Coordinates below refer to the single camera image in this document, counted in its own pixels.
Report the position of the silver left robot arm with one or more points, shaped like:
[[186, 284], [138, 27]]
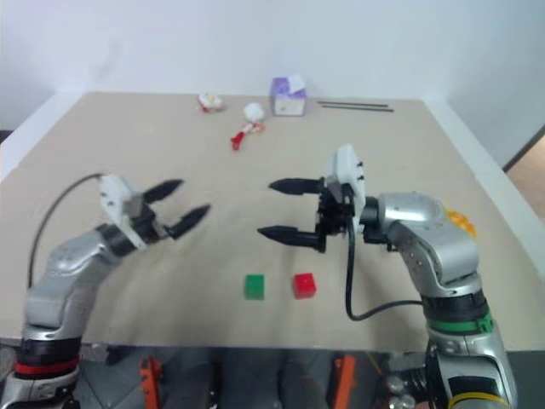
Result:
[[64, 272]]

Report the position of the thin black rod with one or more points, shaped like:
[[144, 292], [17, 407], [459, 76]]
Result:
[[353, 103], [359, 107]]

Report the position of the yellow cube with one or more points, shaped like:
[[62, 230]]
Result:
[[462, 221]]

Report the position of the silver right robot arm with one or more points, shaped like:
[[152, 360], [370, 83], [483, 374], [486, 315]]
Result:
[[443, 255]]

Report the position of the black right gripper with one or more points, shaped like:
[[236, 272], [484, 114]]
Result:
[[334, 213]]

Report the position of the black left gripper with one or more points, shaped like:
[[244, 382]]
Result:
[[147, 226]]

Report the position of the orange table clamp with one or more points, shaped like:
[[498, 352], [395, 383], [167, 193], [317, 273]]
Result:
[[150, 383], [344, 383]]

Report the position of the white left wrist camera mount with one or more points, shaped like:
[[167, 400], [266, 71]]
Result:
[[114, 191]]

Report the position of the green cube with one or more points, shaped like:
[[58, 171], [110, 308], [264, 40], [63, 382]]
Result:
[[254, 286]]

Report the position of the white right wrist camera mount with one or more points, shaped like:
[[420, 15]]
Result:
[[347, 166]]

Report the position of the purple tissue box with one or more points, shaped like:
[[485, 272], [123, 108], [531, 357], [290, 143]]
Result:
[[288, 100]]

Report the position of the red cube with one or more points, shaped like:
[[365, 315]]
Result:
[[304, 285]]

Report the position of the white round toy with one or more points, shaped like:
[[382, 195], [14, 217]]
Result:
[[254, 111]]

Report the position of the red white figure toy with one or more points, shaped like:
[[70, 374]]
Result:
[[244, 132]]

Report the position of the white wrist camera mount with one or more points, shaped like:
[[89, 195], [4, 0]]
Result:
[[347, 166], [114, 191]]

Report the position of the small white red toy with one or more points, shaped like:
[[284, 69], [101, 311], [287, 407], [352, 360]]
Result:
[[210, 102]]

